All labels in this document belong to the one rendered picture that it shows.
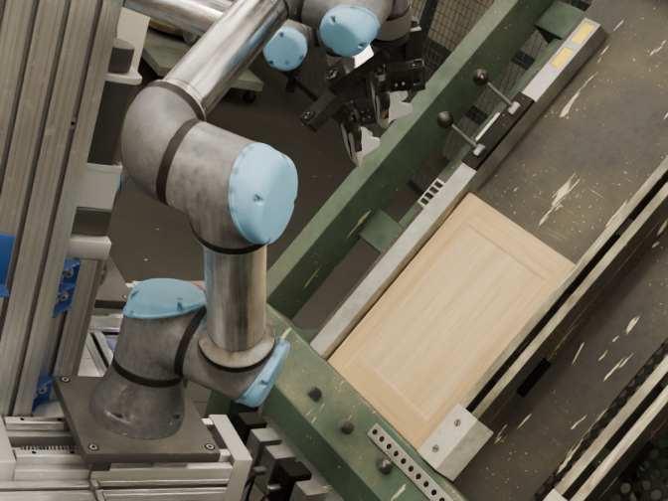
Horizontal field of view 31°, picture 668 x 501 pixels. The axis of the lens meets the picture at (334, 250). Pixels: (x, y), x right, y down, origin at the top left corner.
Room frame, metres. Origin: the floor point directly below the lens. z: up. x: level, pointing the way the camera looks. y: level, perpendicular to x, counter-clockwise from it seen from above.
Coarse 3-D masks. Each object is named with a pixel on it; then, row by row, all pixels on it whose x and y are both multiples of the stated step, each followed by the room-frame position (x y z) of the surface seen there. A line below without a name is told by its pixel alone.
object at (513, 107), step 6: (474, 72) 2.57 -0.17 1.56; (480, 72) 2.56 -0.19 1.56; (486, 72) 2.57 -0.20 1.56; (474, 78) 2.56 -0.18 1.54; (480, 78) 2.55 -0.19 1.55; (486, 78) 2.56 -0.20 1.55; (480, 84) 2.56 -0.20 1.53; (486, 84) 2.57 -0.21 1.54; (492, 90) 2.57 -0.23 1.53; (498, 90) 2.58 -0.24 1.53; (498, 96) 2.57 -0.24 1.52; (504, 96) 2.58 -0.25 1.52; (510, 102) 2.58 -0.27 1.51; (516, 102) 2.58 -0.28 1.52; (510, 108) 2.57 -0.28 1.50; (516, 108) 2.57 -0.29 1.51
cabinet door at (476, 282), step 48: (432, 240) 2.46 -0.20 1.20; (480, 240) 2.41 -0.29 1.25; (528, 240) 2.34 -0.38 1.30; (432, 288) 2.37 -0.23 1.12; (480, 288) 2.31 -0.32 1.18; (528, 288) 2.26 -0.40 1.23; (384, 336) 2.34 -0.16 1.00; (432, 336) 2.28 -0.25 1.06; (480, 336) 2.23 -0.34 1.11; (384, 384) 2.24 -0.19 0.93; (432, 384) 2.19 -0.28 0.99
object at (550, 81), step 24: (576, 48) 2.64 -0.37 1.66; (552, 72) 2.62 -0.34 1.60; (576, 72) 2.64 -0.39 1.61; (552, 96) 2.61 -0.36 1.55; (528, 120) 2.58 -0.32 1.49; (504, 144) 2.55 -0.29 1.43; (480, 168) 2.52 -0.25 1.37; (456, 192) 2.50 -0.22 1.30; (432, 216) 2.48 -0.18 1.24; (408, 240) 2.47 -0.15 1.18; (384, 264) 2.45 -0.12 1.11; (408, 264) 2.45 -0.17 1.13; (360, 288) 2.43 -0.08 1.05; (384, 288) 2.42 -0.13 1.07; (360, 312) 2.39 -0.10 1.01; (336, 336) 2.37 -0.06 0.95
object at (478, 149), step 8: (440, 112) 2.53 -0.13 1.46; (448, 112) 2.53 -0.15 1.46; (440, 120) 2.52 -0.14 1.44; (448, 120) 2.52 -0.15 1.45; (456, 128) 2.53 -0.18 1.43; (464, 136) 2.53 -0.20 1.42; (472, 144) 2.54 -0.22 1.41; (480, 144) 2.54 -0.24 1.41; (472, 152) 2.54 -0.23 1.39; (480, 152) 2.53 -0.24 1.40
